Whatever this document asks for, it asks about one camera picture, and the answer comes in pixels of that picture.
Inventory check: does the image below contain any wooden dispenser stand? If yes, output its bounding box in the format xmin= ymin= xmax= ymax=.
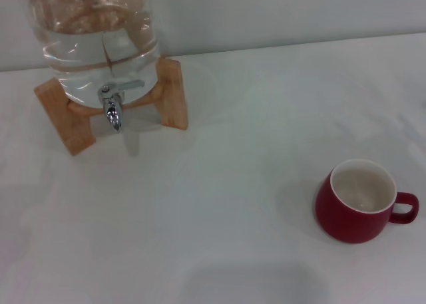
xmin=33 ymin=57 xmax=189 ymax=157

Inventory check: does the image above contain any red cup with white inside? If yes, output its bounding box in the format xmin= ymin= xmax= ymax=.
xmin=315 ymin=158 xmax=420 ymax=243

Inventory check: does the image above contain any chrome faucet with lever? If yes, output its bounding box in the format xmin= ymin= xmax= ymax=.
xmin=97 ymin=79 xmax=146 ymax=132

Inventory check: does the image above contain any clear glass water dispenser jar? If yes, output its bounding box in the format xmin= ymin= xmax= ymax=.
xmin=28 ymin=0 xmax=162 ymax=109

